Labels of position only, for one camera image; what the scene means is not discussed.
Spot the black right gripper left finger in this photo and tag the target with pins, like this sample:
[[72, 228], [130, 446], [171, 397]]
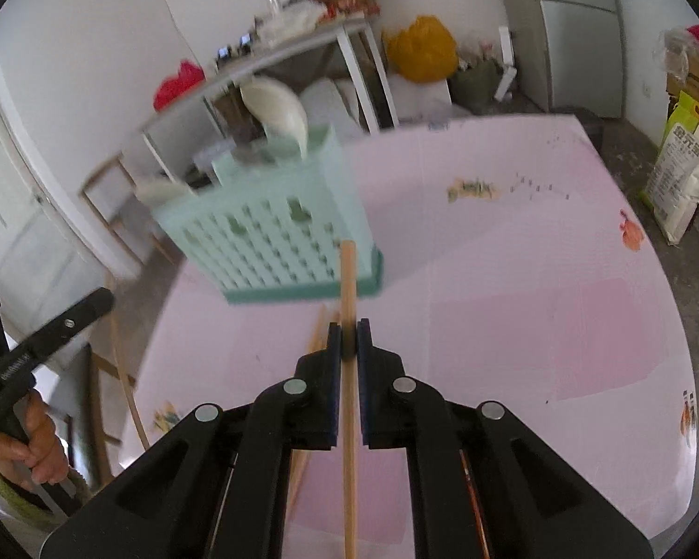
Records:
[[216, 485]]

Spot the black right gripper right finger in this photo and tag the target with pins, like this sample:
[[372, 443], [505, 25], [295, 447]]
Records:
[[482, 483]]

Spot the mint green utensil caddy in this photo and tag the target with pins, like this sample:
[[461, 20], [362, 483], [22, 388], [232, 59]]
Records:
[[271, 225]]

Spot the left hand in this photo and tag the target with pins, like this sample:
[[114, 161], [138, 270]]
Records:
[[42, 459]]

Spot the wooden chair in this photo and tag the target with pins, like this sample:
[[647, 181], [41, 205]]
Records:
[[110, 192]]

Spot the white rice paddle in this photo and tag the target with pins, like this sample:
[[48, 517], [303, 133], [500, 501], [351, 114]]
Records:
[[155, 193]]

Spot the red plastic bag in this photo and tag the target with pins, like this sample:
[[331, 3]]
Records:
[[189, 75]]

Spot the white ladle spoon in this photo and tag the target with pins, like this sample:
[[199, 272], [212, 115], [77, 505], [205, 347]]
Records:
[[278, 109]]

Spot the white rice sack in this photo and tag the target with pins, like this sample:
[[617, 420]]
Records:
[[672, 191]]

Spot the yellow plastic bag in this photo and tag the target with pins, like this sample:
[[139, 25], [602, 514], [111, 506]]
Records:
[[425, 52]]

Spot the white side table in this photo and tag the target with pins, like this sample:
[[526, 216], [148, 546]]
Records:
[[345, 48]]

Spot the grey refrigerator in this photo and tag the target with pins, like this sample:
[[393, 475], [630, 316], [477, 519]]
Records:
[[569, 53]]

